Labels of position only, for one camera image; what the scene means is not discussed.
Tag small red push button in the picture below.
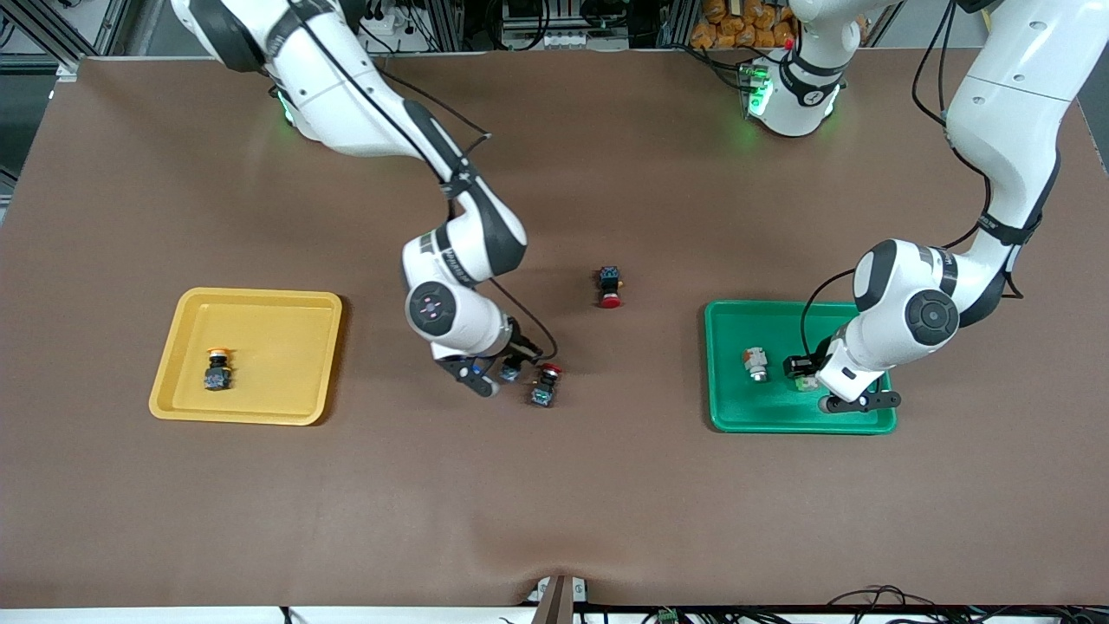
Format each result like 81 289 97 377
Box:
530 364 565 409

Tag green plastic tray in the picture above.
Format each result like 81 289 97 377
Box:
704 300 898 435

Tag brown table mat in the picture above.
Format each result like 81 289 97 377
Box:
0 48 1109 608

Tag yellow plastic tray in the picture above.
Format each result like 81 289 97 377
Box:
148 287 344 426

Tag white power strip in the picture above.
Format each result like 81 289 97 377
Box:
530 30 631 51

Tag pile of orange bags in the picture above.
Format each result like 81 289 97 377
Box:
691 0 800 49

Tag white socket strip black plugs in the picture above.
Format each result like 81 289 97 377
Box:
355 0 408 40

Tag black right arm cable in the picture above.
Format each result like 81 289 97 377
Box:
286 0 560 365

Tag black cable bundle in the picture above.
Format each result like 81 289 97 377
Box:
827 585 967 624

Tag aluminium frame upright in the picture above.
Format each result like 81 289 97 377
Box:
663 0 701 49
429 0 473 53

